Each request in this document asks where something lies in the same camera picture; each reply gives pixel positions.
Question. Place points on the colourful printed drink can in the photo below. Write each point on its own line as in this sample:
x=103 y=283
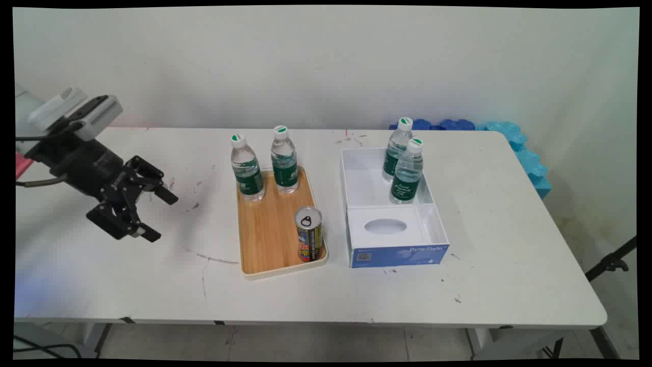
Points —
x=308 y=237

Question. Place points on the grey table leg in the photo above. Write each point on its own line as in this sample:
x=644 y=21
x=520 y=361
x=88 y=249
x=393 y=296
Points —
x=97 y=339

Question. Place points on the black tripod leg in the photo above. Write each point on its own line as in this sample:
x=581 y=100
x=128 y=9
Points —
x=611 y=262

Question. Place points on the wooden tray with cream rim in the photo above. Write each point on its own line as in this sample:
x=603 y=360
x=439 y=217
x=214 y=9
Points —
x=267 y=232

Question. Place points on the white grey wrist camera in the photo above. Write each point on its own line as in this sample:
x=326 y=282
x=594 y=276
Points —
x=97 y=120

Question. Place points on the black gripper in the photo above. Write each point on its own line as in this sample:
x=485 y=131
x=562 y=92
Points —
x=84 y=163

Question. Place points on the pink plastic object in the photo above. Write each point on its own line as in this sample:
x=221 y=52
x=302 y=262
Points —
x=21 y=165

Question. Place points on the white and blue cardboard box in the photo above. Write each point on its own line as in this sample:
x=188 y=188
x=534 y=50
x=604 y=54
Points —
x=387 y=234

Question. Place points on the green label water bottle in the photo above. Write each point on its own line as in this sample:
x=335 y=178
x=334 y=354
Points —
x=284 y=163
x=396 y=150
x=407 y=176
x=248 y=173

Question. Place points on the light blue foam mat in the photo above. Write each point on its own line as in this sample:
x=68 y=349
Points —
x=527 y=160

